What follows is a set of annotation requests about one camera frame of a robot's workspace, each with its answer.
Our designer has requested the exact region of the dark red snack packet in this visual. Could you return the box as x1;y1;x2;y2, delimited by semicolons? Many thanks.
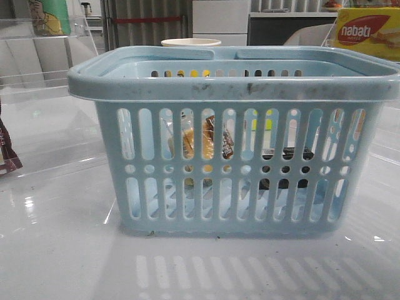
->
1;121;23;176

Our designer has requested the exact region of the packaged bread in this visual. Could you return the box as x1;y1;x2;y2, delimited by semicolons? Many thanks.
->
162;114;236;188

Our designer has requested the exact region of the plate of oranges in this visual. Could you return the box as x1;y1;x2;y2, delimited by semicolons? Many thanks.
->
323;0;342;9

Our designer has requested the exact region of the yellow nabati wafer box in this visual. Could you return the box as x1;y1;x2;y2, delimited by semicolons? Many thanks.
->
330;7;399;62

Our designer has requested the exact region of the yellow paper cup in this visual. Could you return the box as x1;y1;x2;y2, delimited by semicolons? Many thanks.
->
161;37;221;47

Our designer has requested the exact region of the red barrier belt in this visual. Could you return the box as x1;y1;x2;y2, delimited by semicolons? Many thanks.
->
112;16;182;24

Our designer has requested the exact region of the clear acrylic left shelf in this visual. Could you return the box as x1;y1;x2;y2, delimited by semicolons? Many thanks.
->
1;16;105;184

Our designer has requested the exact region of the black tissue pack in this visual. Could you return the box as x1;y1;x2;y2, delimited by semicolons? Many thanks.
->
259;147;314;190

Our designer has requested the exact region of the clear acrylic display shelf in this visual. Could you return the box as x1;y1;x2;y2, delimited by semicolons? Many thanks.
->
321;23;336;47

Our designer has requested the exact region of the light blue plastic basket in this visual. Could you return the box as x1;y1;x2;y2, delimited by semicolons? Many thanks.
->
67;46;399;236

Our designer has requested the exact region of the white cabinet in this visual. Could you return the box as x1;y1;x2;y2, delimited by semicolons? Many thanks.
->
192;1;251;46

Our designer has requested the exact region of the green drink can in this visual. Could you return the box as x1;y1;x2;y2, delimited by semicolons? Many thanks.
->
27;0;71;37

